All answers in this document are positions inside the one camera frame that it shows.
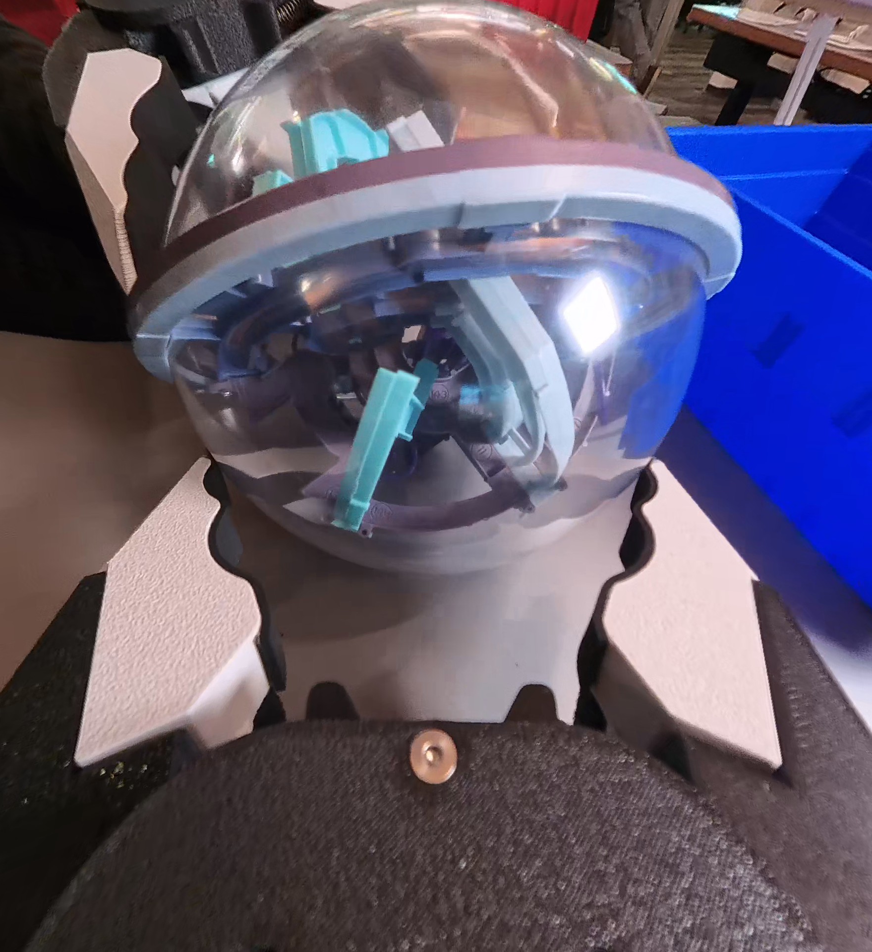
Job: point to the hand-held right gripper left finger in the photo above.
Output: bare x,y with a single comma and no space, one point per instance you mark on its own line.
168,632

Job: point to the clear plastic maze ball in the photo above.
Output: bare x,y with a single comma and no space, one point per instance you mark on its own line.
436,298

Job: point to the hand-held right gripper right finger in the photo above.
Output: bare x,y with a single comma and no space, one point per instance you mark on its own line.
689,632

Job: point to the blue plastic bin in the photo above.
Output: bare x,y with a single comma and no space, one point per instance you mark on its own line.
808,327

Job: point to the long wooden table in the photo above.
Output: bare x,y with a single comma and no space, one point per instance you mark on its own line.
808,45

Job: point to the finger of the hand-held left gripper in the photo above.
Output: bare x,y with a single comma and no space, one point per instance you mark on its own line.
101,156

